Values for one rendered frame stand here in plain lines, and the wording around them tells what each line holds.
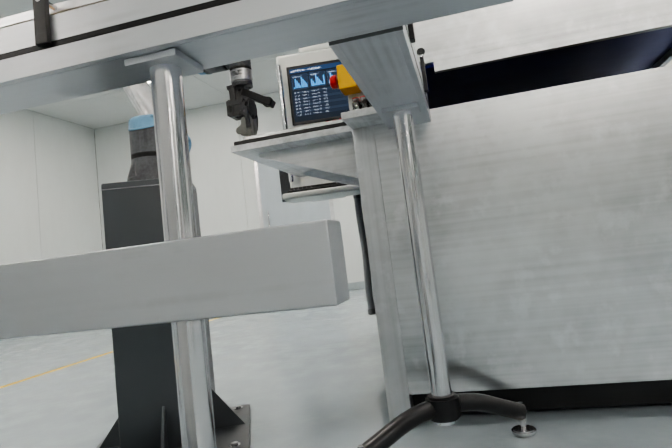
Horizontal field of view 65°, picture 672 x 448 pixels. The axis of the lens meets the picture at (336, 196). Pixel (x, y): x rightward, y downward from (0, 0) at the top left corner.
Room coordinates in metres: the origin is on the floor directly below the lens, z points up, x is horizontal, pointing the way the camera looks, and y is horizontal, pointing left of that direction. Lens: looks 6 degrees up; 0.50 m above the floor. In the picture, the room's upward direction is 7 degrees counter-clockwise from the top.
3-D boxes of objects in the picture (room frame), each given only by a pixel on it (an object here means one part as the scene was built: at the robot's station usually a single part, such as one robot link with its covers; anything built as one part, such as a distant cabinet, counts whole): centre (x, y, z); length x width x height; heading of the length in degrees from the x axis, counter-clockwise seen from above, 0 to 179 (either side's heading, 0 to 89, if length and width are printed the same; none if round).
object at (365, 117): (1.44, -0.12, 0.87); 0.14 x 0.13 x 0.02; 77
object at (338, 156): (1.68, 0.07, 0.80); 0.34 x 0.03 x 0.13; 77
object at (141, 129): (1.66, 0.58, 0.96); 0.13 x 0.12 x 0.14; 170
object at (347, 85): (1.46, -0.09, 1.00); 0.08 x 0.07 x 0.07; 77
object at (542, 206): (2.41, -0.79, 0.44); 2.06 x 1.00 x 0.88; 167
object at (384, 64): (1.15, -0.16, 0.92); 0.69 x 0.15 x 0.16; 167
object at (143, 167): (1.66, 0.58, 0.84); 0.15 x 0.15 x 0.10
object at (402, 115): (1.30, -0.19, 0.46); 0.09 x 0.09 x 0.77; 77
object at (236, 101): (1.74, 0.28, 1.06); 0.09 x 0.08 x 0.12; 77
